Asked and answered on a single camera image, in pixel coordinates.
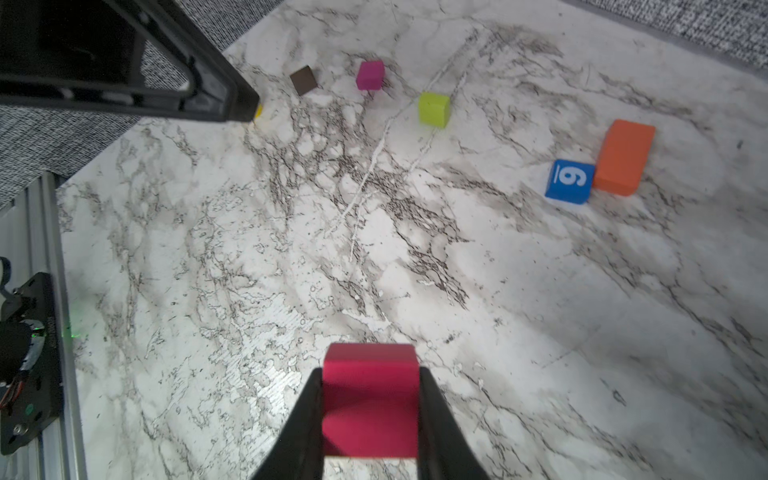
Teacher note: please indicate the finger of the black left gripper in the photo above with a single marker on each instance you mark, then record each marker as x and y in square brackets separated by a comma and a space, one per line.
[87, 55]

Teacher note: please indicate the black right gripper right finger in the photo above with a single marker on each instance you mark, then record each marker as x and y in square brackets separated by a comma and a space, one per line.
[443, 452]

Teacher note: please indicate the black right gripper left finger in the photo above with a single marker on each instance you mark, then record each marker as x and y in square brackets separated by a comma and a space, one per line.
[298, 452]

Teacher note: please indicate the magenta-red wood block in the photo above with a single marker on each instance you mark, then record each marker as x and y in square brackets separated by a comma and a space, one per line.
[370, 401]

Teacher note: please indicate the lime green wood cube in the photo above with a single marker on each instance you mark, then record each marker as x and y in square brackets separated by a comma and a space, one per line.
[434, 109]

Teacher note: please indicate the blue number six cube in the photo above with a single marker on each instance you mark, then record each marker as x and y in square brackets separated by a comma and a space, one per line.
[570, 181]

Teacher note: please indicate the orange wood block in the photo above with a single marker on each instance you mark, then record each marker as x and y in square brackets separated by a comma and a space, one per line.
[623, 156]

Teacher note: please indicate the brown wood cube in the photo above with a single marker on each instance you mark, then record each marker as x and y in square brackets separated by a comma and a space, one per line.
[304, 80]

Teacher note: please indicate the purple wood cube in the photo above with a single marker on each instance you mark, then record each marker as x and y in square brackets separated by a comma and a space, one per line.
[370, 75]

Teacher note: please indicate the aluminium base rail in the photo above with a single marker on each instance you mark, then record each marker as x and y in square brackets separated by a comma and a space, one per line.
[41, 435]

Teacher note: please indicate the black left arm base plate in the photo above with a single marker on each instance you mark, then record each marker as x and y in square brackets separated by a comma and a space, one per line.
[31, 378]

